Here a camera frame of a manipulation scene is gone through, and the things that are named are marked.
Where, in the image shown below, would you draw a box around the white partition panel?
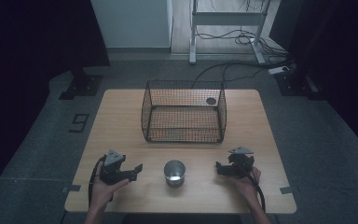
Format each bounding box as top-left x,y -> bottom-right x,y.
90,0 -> 173,49

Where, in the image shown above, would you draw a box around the person's left hand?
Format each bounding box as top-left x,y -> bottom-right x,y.
89,167 -> 131,211

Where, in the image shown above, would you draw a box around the long black floor cable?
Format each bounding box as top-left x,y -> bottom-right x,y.
190,59 -> 295,90

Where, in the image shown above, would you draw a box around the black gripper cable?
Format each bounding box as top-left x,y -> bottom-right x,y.
236,164 -> 267,214
88,155 -> 106,209

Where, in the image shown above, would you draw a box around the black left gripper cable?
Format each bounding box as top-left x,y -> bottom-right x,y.
88,155 -> 106,209

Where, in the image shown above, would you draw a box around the silver metal cup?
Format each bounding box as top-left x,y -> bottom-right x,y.
163,160 -> 186,189

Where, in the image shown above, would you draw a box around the tangled floor cables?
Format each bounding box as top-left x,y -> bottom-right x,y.
195,27 -> 293,60

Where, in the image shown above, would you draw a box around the black wire mesh basket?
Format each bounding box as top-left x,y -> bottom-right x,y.
141,79 -> 227,144

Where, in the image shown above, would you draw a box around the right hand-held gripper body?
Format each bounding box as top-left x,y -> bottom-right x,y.
227,146 -> 255,178

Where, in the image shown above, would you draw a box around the white power strip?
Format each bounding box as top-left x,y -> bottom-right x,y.
268,65 -> 292,76

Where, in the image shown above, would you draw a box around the dark curtain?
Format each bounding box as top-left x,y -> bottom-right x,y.
268,0 -> 358,153
0,0 -> 111,200

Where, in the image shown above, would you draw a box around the black stand base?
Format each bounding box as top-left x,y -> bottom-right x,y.
274,69 -> 320,97
59,66 -> 104,101

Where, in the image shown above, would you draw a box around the person's right hand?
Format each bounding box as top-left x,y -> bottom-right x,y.
229,166 -> 262,203

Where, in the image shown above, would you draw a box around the white desk frame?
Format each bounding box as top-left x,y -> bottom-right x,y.
188,0 -> 276,65

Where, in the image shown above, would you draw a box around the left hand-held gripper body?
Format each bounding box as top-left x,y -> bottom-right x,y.
99,149 -> 131,187

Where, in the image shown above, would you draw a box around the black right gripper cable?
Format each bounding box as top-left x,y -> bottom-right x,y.
236,164 -> 267,214

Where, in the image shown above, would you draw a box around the person's dark clothing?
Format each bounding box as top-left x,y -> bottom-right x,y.
122,214 -> 241,224

